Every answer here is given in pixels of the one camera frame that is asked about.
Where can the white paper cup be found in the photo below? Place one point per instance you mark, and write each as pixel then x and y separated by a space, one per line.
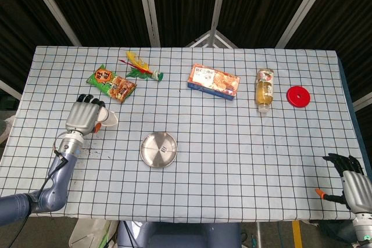
pixel 110 118

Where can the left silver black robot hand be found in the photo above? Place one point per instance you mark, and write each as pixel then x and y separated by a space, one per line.
pixel 81 117

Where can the blue checked tablecloth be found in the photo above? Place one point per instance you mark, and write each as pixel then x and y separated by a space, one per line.
pixel 232 158

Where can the colourful feather shuttlecock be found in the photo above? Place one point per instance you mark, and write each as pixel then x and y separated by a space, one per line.
pixel 139 72

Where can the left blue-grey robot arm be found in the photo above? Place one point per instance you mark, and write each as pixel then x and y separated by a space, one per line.
pixel 58 184

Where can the plastic tea bottle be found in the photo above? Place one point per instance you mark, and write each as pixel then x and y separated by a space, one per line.
pixel 264 91

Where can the blue-grey robot torso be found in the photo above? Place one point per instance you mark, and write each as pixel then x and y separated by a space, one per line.
pixel 180 235

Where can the small white die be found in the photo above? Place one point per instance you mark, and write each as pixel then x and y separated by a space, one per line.
pixel 163 149

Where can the white frame crossbar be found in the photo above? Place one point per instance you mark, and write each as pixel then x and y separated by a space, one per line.
pixel 10 89
pixel 363 101

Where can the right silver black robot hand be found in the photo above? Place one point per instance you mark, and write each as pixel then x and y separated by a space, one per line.
pixel 357 188

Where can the round stainless steel plate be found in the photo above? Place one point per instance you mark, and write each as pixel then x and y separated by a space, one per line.
pixel 152 152

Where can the white bundle beside table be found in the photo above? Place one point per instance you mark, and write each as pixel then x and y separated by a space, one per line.
pixel 5 132

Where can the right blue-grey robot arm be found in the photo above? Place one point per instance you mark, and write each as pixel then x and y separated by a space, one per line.
pixel 363 227

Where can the white plastic bag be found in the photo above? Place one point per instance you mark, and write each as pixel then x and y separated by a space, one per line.
pixel 90 233

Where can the white triangular frame brace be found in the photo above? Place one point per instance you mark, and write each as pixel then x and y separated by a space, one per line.
pixel 210 33

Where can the blue orange biscuit box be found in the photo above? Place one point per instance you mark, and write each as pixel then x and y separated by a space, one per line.
pixel 213 81

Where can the green snack bag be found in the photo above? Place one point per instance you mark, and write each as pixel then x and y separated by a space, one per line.
pixel 112 84

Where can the red plastic disc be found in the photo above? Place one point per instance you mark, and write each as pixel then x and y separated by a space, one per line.
pixel 293 97

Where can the white frame post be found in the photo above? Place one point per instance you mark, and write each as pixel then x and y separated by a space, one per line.
pixel 218 4
pixel 303 8
pixel 52 8
pixel 148 7

